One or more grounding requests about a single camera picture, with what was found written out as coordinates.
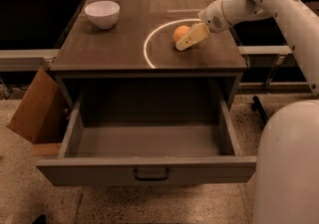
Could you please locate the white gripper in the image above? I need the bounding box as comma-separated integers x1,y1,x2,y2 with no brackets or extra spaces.
175,1,231,51

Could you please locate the orange fruit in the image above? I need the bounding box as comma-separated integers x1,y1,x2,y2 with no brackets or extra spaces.
173,25,190,42

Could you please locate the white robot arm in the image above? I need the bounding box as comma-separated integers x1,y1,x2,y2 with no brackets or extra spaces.
175,0,319,224

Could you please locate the grey drawer cabinet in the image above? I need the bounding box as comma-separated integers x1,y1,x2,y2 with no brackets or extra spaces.
51,0,246,104

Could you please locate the open grey top drawer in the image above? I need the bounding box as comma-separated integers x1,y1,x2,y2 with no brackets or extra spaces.
37,78,256,186

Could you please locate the white ceramic bowl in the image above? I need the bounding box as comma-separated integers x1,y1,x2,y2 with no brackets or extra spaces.
85,1,120,29

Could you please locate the black wheeled stand base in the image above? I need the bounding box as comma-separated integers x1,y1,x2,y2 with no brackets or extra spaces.
251,96,268,124

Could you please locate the brown cardboard box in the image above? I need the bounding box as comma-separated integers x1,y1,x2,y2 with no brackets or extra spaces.
8,68,69,144

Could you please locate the black drawer handle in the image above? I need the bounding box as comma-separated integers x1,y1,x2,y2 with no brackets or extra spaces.
134,168,169,182

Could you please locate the grey metal shelf rail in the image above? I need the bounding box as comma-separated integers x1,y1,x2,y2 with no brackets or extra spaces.
0,49,59,72

